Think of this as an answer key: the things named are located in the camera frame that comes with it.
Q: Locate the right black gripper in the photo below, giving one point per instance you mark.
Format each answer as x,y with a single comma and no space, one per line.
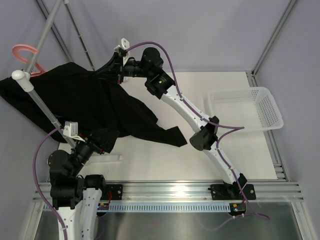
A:
113,70

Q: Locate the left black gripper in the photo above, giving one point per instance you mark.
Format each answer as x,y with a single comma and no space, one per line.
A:
106,140

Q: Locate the black shirt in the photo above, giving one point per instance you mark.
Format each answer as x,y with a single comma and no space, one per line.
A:
74,94

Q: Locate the silver white garment rack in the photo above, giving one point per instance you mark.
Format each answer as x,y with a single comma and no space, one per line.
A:
29,55

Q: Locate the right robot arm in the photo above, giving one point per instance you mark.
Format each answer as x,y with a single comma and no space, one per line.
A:
165,88

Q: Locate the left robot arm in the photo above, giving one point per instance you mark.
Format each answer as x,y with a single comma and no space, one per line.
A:
75,198

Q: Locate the white perforated plastic basket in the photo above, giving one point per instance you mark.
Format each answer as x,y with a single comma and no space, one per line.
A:
253,108

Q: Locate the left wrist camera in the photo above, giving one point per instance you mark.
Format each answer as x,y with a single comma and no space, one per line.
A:
70,130

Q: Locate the white slotted cable duct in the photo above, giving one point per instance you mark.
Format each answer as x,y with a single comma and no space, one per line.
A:
165,207

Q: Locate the aluminium frame post right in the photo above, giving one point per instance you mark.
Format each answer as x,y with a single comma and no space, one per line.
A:
275,34

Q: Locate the aluminium mounting rail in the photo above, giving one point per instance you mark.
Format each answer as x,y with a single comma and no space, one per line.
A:
198,192

